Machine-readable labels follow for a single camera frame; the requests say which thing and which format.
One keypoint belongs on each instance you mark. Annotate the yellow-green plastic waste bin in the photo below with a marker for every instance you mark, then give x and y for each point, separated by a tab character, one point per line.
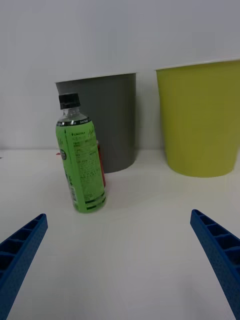
200	120

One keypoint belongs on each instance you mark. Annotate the green label plastic bottle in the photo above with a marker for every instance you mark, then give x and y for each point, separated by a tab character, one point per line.
80	160

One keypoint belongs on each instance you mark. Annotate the red drink can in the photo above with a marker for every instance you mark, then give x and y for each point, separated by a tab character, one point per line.
101	160

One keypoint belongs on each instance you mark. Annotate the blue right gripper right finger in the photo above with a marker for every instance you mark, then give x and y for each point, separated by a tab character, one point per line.
220	247

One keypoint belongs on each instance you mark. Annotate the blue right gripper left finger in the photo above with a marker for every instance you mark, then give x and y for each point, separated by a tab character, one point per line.
20	252

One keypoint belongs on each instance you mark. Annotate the grey plastic waste bin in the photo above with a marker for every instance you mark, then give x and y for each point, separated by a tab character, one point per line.
115	120

